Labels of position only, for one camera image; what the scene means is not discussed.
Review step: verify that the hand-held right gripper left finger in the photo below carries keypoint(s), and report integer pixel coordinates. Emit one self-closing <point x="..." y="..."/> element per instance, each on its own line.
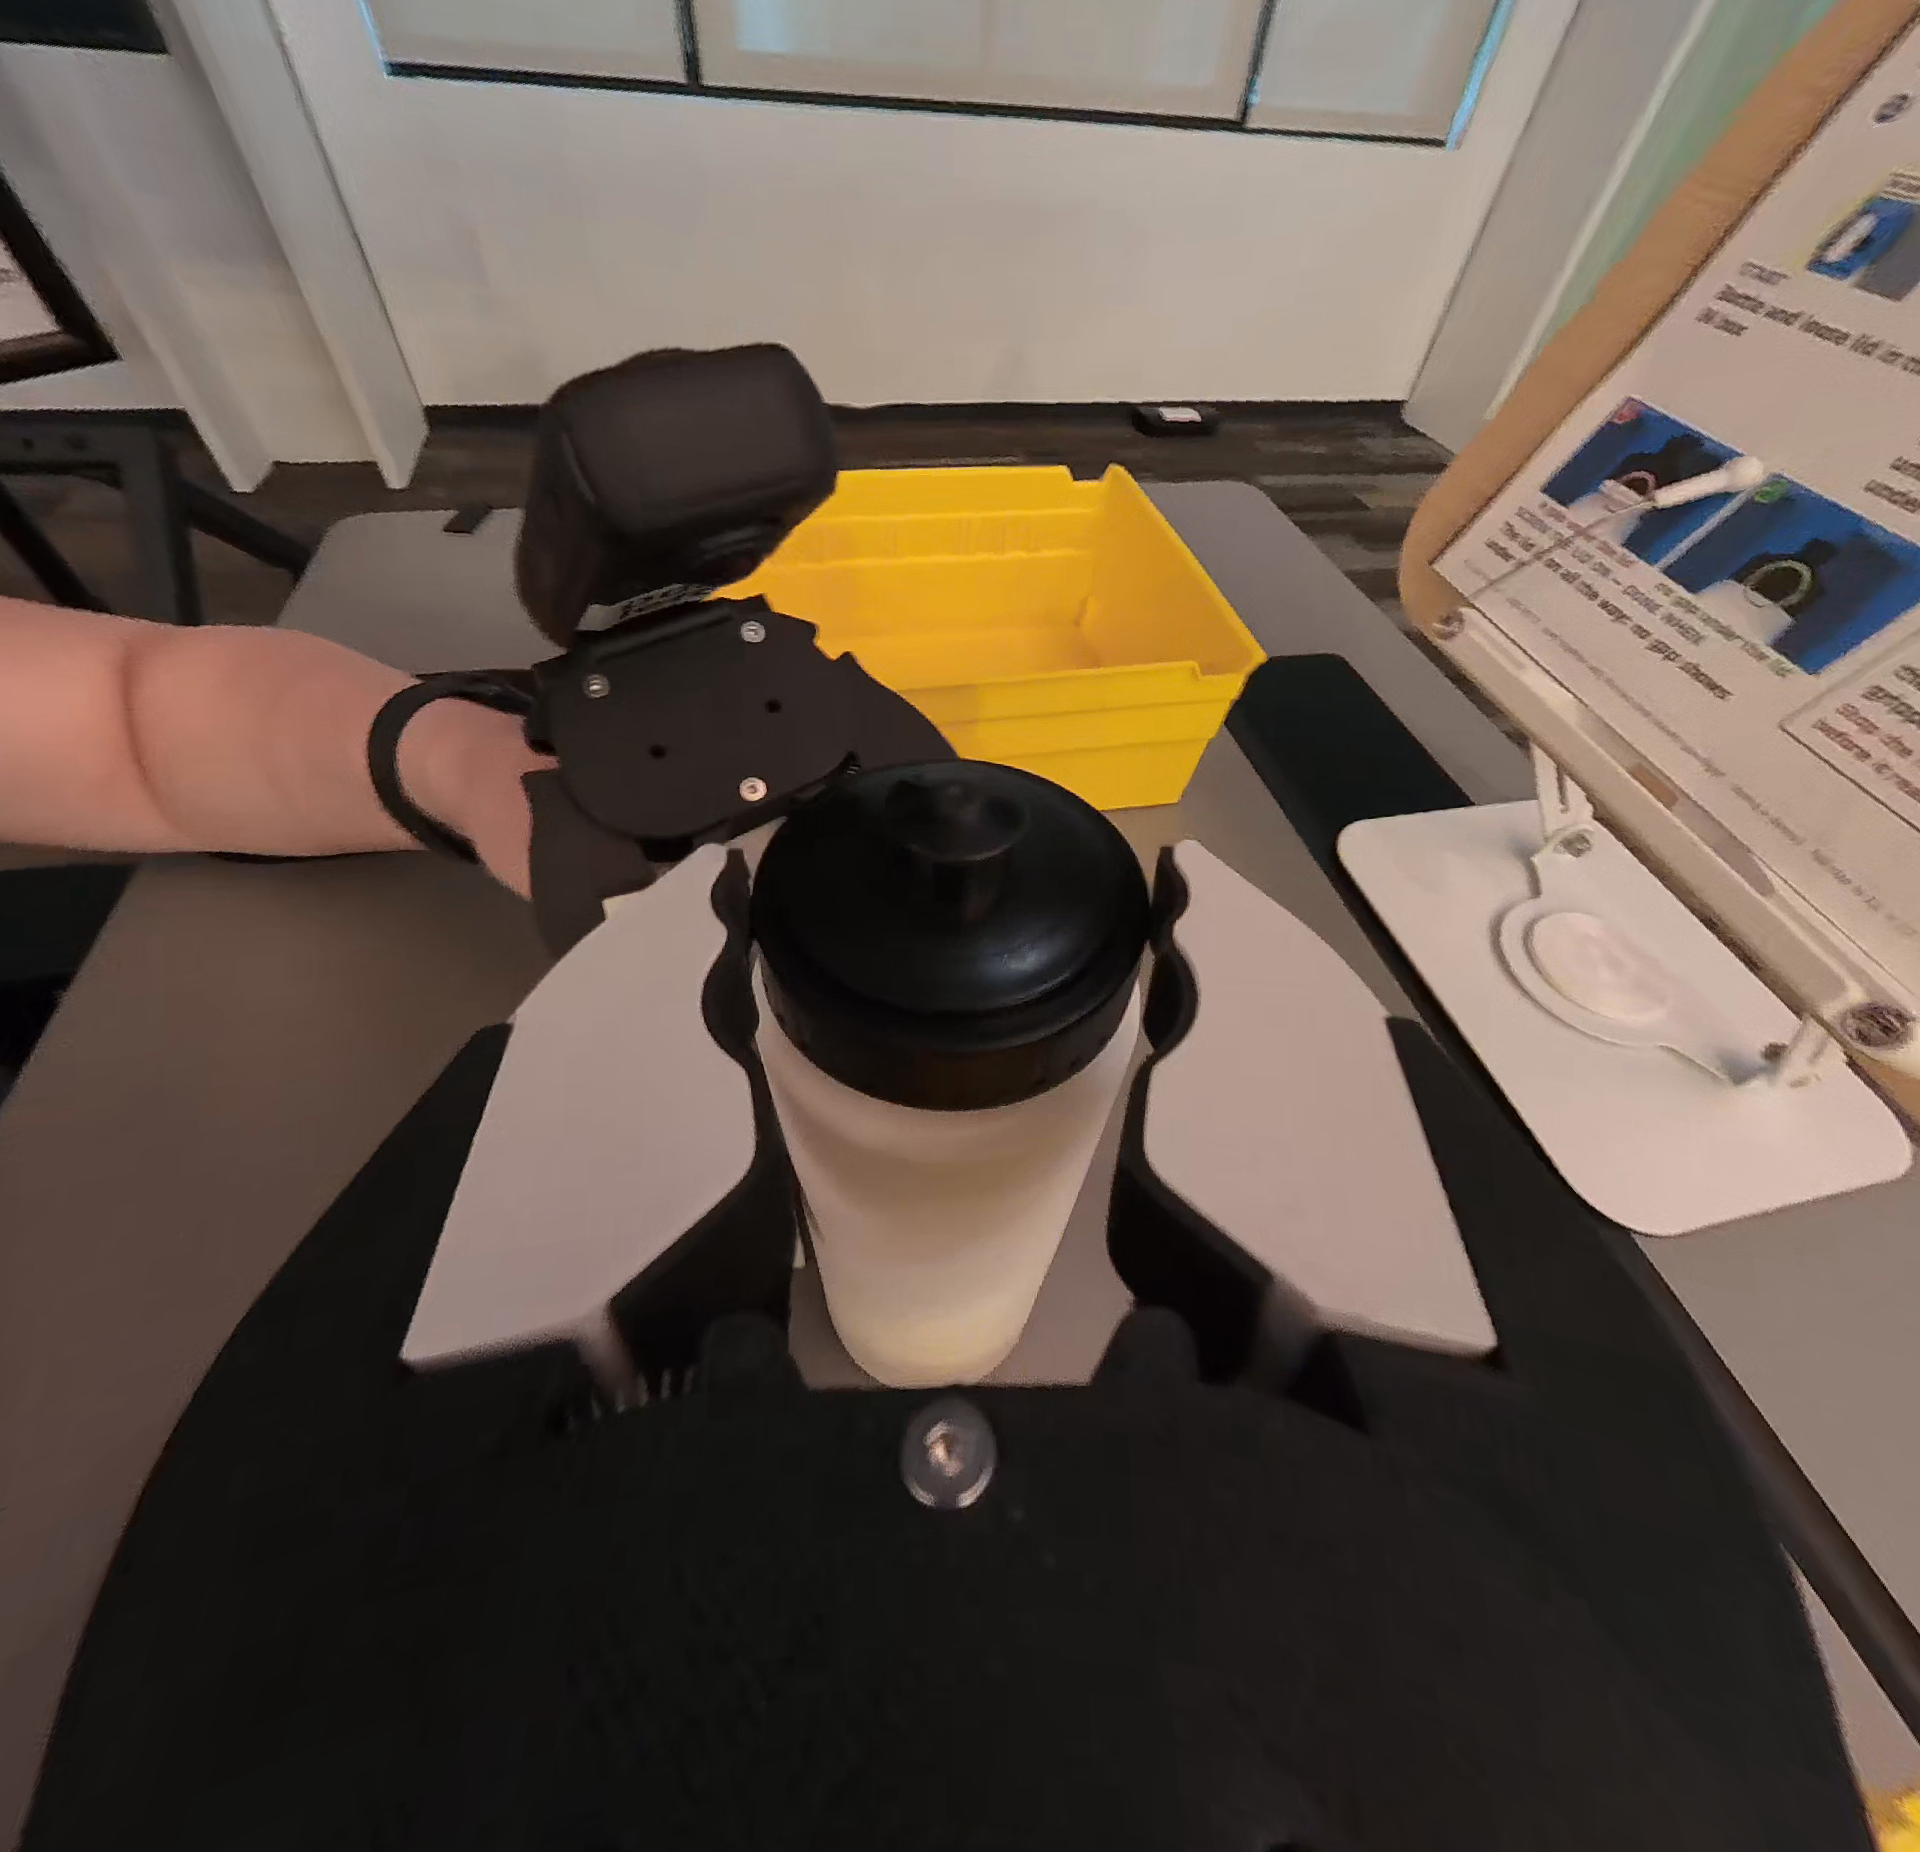
<point x="601" y="1163"/>

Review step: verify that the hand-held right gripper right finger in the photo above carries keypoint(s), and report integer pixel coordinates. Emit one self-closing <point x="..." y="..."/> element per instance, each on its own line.
<point x="1305" y="1133"/>

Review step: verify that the white plastic bottle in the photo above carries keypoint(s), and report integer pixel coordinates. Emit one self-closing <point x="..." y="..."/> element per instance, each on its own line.
<point x="946" y="1224"/>

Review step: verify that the black bottle lid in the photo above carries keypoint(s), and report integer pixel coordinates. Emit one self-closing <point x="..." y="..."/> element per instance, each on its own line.
<point x="946" y="924"/>

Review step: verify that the yellow plastic bin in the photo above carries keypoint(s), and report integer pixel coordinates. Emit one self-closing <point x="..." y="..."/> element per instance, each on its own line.
<point x="1142" y="623"/>

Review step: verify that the person's left forearm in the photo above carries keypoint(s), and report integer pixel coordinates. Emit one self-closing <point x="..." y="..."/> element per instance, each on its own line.
<point x="180" y="726"/>

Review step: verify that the person's left hand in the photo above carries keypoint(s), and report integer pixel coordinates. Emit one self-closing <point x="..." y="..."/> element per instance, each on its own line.
<point x="494" y="788"/>

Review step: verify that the black wristband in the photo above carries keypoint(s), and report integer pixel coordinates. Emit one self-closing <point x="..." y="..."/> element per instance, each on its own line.
<point x="386" y="756"/>

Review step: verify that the small black floor object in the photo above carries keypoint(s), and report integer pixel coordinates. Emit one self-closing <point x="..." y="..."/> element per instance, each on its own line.
<point x="1172" y="419"/>

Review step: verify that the sign on black easel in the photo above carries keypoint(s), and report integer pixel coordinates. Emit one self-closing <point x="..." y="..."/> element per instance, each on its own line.
<point x="61" y="458"/>

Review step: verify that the wooden edged instruction board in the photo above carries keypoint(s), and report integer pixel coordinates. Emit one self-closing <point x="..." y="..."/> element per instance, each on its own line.
<point x="1769" y="472"/>

